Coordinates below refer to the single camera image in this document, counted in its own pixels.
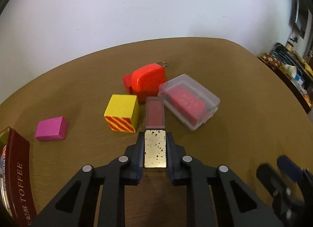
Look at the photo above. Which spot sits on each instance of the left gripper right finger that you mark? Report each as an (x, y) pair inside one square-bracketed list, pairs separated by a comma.
[(215, 196)]

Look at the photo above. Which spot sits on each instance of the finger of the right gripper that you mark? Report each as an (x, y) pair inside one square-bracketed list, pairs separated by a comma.
[(271, 180), (289, 168)]

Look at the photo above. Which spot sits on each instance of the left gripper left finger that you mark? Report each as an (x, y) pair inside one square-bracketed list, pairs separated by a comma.
[(96, 196)]

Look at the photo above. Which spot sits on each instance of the gold capped lipstick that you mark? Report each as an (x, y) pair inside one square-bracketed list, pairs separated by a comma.
[(155, 155)]

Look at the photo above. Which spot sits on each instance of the clear box with red insert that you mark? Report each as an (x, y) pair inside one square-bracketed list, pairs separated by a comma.
[(191, 102)]

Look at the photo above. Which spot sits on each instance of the pink rectangular block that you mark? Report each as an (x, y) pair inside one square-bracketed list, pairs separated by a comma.
[(53, 129)]

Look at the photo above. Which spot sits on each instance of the yellow striped cube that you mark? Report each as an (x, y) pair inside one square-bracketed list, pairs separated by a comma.
[(122, 113)]

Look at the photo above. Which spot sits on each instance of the small red block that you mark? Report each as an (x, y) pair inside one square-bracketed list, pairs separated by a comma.
[(127, 80)]

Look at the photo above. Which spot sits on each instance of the gold and red toffee tin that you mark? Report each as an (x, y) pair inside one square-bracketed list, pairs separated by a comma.
[(16, 192)]

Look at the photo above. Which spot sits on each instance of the cluttered side shelf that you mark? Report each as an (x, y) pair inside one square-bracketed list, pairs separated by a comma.
[(301, 85)]

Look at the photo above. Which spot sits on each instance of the white paper cup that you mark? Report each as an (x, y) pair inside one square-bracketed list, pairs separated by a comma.
[(292, 70)]

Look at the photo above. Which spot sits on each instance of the wall mounted dark screen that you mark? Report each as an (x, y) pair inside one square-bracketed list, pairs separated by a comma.
[(299, 16)]

